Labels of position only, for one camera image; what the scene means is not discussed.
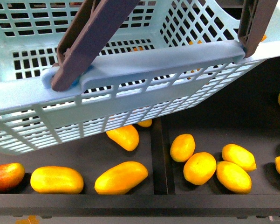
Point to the light blue plastic basket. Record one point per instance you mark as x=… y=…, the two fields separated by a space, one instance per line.
x=169 y=55

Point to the red yellow mango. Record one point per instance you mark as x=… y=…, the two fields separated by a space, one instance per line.
x=11 y=175

